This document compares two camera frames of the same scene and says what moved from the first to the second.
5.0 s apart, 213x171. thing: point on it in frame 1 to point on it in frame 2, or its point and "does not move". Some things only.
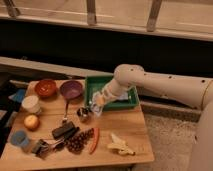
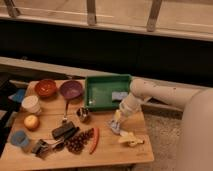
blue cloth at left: [18, 96] does not move
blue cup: [19, 138] does not move
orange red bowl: [45, 88] does not move
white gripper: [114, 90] to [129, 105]
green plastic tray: [93, 84] does not move
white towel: [98, 101] to [115, 126]
